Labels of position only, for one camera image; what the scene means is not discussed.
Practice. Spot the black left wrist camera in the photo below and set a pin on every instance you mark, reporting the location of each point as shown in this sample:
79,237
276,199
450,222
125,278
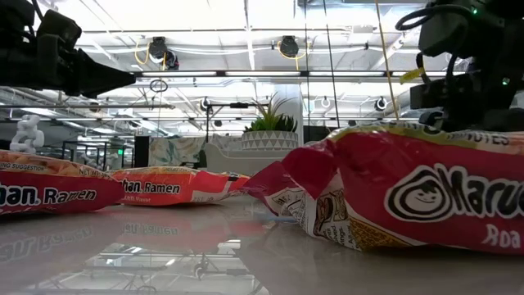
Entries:
59,28

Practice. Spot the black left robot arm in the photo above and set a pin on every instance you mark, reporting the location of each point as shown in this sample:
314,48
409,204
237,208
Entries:
16,12

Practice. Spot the orange chicken ramen packet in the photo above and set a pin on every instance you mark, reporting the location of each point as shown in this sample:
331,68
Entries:
176,186

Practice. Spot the red roast beef ramen packet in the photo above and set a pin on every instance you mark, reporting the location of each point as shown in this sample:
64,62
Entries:
389,164
61,192

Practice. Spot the green plant in white pot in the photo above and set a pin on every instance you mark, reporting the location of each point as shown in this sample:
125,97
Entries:
270,139

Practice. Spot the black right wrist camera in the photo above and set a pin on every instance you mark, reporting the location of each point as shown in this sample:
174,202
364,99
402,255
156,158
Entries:
430,96

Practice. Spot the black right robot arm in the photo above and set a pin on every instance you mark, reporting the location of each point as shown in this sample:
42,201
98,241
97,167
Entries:
491,28

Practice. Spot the tall black box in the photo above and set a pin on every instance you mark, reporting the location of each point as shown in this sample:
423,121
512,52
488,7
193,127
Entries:
141,151

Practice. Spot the floral patterned panel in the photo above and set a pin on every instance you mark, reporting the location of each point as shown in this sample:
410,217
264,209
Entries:
174,149

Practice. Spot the light grey plastic bin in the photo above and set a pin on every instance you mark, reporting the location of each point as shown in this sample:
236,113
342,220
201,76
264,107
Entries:
229,162

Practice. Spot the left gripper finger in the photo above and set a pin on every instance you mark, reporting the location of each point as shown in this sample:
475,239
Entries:
102,75

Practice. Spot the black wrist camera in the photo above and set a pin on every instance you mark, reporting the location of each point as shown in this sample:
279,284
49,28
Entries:
430,96
59,28

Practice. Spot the black monitor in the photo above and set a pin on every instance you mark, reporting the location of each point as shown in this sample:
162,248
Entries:
317,133

